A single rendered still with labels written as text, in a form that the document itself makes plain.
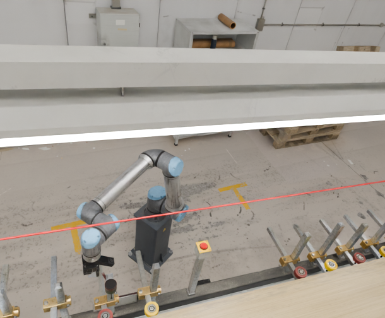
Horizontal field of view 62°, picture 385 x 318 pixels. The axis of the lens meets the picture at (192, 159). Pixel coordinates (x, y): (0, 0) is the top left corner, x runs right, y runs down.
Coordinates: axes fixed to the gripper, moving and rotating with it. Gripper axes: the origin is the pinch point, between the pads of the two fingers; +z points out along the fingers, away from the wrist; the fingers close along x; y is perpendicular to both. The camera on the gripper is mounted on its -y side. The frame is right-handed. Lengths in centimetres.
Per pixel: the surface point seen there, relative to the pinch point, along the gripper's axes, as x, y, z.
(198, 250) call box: 9, -53, -21
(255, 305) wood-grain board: 33, -87, 10
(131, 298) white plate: 5.8, -18.3, 24.8
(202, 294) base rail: 11, -64, 30
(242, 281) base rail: 8, -95, 30
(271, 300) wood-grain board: 33, -97, 10
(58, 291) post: 9.8, 19.5, -9.0
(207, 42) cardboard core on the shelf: -257, -152, -33
